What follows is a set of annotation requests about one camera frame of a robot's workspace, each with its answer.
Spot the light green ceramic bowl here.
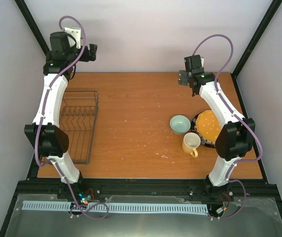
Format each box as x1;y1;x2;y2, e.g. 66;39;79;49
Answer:
169;115;191;134

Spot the grey wire dish rack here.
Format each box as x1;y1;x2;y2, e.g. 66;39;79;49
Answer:
59;90;99;164

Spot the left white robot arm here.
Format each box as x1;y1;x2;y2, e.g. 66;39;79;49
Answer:
24;27;98;199

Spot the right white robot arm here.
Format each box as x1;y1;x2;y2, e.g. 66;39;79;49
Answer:
178;55;255;193

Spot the yellow ceramic mug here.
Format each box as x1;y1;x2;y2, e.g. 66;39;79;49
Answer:
182;132;201;158

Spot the black striped plate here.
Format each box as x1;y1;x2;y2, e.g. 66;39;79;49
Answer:
191;114;215;148

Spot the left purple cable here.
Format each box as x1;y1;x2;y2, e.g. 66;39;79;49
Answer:
34;15;110;220

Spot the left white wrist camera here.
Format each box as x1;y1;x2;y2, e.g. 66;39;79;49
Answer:
64;27;83;49

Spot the left black frame post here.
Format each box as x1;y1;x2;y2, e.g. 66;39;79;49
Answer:
15;0;49;55

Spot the black frame post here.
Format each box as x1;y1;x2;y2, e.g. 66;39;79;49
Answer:
15;0;49;55
232;0;282;77

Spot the right black frame post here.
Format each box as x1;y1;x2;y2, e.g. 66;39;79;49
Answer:
232;0;282;77

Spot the black aluminium frame rail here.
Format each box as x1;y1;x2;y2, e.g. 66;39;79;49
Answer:
15;179;280;200

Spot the light blue slotted cable duct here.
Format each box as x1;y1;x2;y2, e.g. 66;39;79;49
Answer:
21;200;208;215

